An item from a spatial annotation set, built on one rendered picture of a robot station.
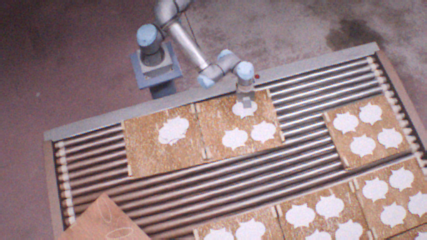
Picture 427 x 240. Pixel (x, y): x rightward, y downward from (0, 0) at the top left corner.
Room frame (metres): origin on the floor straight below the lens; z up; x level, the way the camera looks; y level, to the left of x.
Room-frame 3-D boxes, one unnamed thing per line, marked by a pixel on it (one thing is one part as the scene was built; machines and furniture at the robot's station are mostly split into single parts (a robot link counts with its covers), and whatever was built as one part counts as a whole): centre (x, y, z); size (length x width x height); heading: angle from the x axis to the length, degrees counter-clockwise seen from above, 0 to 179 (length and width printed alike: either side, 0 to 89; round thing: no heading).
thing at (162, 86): (1.45, 0.32, 0.44); 0.38 x 0.38 x 0.87; 13
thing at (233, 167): (0.74, -0.11, 0.90); 1.95 x 0.05 x 0.05; 100
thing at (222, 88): (1.20, -0.03, 0.89); 2.08 x 0.09 x 0.06; 100
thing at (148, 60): (1.45, 0.32, 1.00); 0.15 x 0.15 x 0.10
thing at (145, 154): (0.91, 0.29, 0.93); 0.41 x 0.35 x 0.02; 97
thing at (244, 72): (1.05, -0.16, 1.29); 0.09 x 0.08 x 0.11; 37
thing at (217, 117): (0.96, -0.12, 0.93); 0.41 x 0.35 x 0.02; 96
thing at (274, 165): (0.69, -0.12, 0.90); 1.95 x 0.05 x 0.05; 100
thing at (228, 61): (1.11, -0.09, 1.29); 0.11 x 0.11 x 0.08; 37
